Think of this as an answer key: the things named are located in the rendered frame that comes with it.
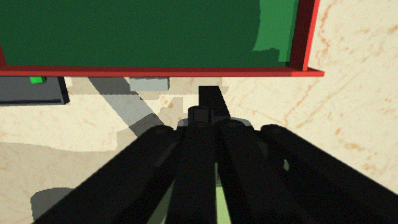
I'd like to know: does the grey screwdriver with green end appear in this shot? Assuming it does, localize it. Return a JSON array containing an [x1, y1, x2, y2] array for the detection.
[[29, 77, 45, 83]]

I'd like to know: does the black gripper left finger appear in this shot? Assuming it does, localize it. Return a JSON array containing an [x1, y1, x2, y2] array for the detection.
[[31, 86, 218, 224]]

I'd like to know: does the red tool chest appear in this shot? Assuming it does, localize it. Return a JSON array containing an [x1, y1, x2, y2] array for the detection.
[[0, 0, 325, 91]]

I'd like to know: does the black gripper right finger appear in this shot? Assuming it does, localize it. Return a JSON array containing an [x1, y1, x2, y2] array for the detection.
[[209, 86, 398, 224]]

